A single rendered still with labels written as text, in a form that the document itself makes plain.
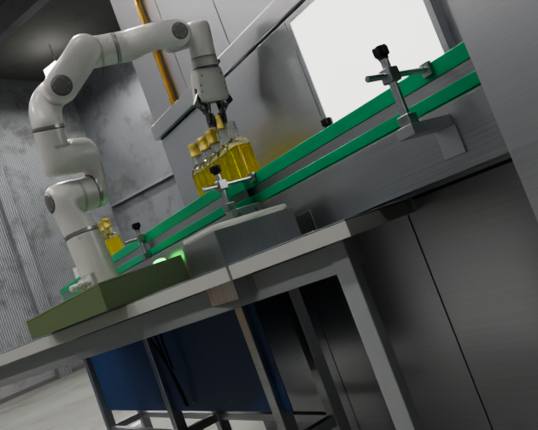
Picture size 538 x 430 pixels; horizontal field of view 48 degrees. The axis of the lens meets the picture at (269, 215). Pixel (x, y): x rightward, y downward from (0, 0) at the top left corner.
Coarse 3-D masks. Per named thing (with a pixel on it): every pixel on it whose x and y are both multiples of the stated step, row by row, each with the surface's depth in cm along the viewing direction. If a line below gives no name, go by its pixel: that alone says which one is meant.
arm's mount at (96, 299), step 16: (176, 256) 166; (128, 272) 150; (144, 272) 154; (160, 272) 158; (176, 272) 163; (96, 288) 141; (112, 288) 144; (128, 288) 148; (144, 288) 152; (160, 288) 156; (64, 304) 148; (80, 304) 145; (96, 304) 142; (112, 304) 142; (32, 320) 156; (48, 320) 152; (64, 320) 149; (80, 320) 146; (32, 336) 156
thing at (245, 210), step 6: (252, 204) 159; (258, 204) 160; (234, 210) 156; (240, 210) 157; (246, 210) 158; (252, 210) 159; (258, 210) 159; (228, 216) 157; (234, 216) 155; (240, 216) 156
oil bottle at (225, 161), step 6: (222, 150) 175; (222, 156) 175; (228, 156) 173; (222, 162) 176; (228, 162) 174; (222, 168) 177; (228, 168) 174; (228, 174) 175; (234, 174) 173; (228, 180) 176
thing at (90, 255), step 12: (72, 240) 160; (84, 240) 160; (96, 240) 162; (72, 252) 161; (84, 252) 160; (96, 252) 160; (108, 252) 165; (84, 264) 160; (96, 264) 160; (108, 264) 162; (84, 276) 160; (96, 276) 159; (108, 276) 160; (72, 288) 156; (84, 288) 159
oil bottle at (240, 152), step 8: (232, 144) 169; (240, 144) 169; (248, 144) 171; (232, 152) 170; (240, 152) 169; (248, 152) 170; (232, 160) 171; (240, 160) 168; (248, 160) 169; (256, 160) 171; (240, 168) 169; (248, 168) 169; (256, 168) 170; (240, 176) 170; (248, 176) 168; (264, 200) 169
